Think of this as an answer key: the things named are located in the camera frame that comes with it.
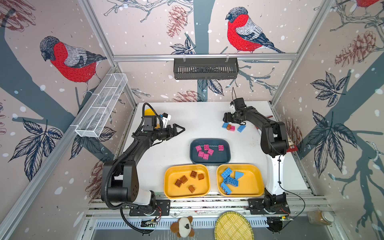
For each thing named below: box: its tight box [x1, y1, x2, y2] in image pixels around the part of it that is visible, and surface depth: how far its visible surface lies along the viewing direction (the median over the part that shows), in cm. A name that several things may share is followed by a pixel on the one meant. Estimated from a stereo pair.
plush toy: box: [170, 216, 195, 238], surface depth 68 cm
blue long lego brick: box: [221, 182, 232, 195], surface depth 81 cm
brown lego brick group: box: [188, 185, 196, 194], surface depth 80 cm
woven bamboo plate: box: [214, 211, 254, 240], surface depth 69 cm
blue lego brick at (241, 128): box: [237, 125, 247, 133], surface depth 106 cm
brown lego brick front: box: [180, 175, 188, 184], surface depth 83 cm
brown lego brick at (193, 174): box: [190, 170, 197, 179], surface depth 85 cm
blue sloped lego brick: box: [235, 171, 245, 180], surface depth 86 cm
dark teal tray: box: [189, 138, 231, 165], surface depth 94 cm
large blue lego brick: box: [221, 167, 233, 179], surface depth 83 cm
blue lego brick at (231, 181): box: [224, 176, 239, 187], surface depth 81 cm
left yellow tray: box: [163, 164, 211, 199], surface depth 83 cm
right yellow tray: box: [216, 164, 265, 197], surface depth 83 cm
